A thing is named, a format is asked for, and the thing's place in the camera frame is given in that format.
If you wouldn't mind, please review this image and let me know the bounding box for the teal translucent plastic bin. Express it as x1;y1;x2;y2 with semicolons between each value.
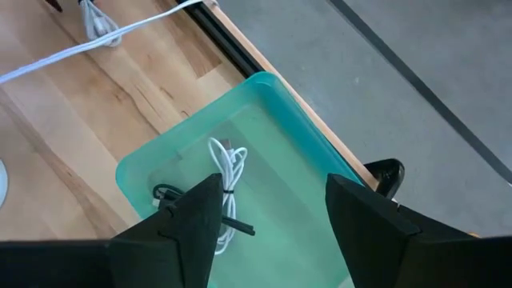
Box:
114;70;365;288

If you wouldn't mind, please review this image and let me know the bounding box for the black aluminium table frame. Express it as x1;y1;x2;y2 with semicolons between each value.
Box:
175;0;265;79

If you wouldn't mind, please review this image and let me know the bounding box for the white tied cable bundle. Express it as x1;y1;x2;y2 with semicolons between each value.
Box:
78;0;123;48

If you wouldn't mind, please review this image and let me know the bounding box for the long white power cable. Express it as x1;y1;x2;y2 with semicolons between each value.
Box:
0;0;219;86

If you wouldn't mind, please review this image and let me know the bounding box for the white USB cable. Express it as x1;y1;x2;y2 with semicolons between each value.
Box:
206;137;249;256

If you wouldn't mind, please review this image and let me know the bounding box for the black clamp at table edge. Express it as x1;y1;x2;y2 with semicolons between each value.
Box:
363;158;406;200

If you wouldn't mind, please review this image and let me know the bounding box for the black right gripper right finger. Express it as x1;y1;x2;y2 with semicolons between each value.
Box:
326;173;481;288

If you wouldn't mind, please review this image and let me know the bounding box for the black cable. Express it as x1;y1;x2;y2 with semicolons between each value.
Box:
152;182;256;237

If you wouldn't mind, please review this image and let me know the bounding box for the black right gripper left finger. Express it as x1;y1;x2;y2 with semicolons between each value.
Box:
107;173;224;288

